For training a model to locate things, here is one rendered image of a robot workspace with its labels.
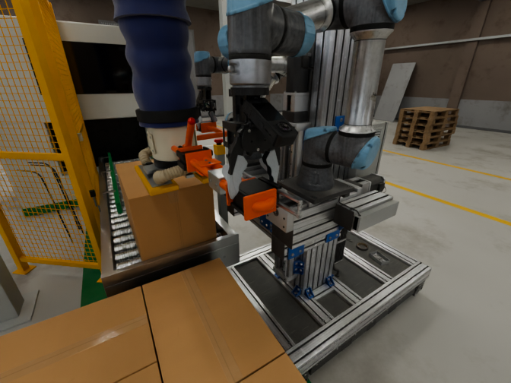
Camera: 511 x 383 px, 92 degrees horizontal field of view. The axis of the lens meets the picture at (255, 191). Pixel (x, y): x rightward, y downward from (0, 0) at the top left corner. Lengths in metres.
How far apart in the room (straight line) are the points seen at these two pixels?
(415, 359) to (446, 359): 0.17
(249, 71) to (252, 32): 0.06
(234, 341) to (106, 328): 0.51
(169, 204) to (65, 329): 0.62
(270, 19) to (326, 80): 0.70
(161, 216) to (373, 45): 1.07
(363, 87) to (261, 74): 0.46
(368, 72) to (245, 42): 0.48
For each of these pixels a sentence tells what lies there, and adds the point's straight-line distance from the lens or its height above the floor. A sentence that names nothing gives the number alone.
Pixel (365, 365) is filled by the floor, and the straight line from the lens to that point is 1.76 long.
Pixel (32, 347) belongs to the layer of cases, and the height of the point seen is 0.54.
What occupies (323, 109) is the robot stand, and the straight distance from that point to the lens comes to 1.16.
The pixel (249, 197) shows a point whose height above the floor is 1.22.
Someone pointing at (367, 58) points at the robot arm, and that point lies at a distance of 0.85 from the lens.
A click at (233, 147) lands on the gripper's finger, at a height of 1.31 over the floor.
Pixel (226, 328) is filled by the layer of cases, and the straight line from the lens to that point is 1.10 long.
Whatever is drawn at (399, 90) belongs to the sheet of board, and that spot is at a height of 1.12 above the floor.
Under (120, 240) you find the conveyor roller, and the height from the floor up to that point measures 0.54.
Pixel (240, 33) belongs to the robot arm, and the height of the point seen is 1.49.
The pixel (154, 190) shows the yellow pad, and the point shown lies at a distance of 0.90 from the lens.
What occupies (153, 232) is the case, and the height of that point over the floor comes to 0.75.
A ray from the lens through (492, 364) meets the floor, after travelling 2.10.
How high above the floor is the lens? 1.42
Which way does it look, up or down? 24 degrees down
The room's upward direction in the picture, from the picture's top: straight up
